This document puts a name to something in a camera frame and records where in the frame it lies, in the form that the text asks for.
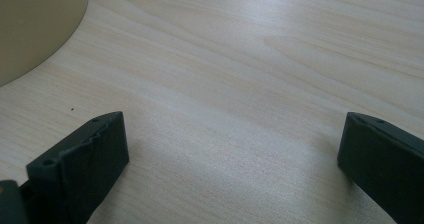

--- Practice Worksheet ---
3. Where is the beige round plate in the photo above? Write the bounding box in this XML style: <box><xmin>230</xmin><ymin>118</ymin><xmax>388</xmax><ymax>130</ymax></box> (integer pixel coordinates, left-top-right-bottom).
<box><xmin>0</xmin><ymin>0</ymin><xmax>90</xmax><ymax>88</ymax></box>

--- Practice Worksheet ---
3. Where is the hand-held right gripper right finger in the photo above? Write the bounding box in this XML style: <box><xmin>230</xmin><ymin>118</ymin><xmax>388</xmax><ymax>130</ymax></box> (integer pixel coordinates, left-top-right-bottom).
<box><xmin>336</xmin><ymin>111</ymin><xmax>424</xmax><ymax>224</ymax></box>

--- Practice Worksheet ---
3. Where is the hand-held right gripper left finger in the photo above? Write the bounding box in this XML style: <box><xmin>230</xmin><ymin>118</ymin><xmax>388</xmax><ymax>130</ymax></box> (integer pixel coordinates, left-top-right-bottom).
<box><xmin>25</xmin><ymin>110</ymin><xmax>130</xmax><ymax>224</ymax></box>

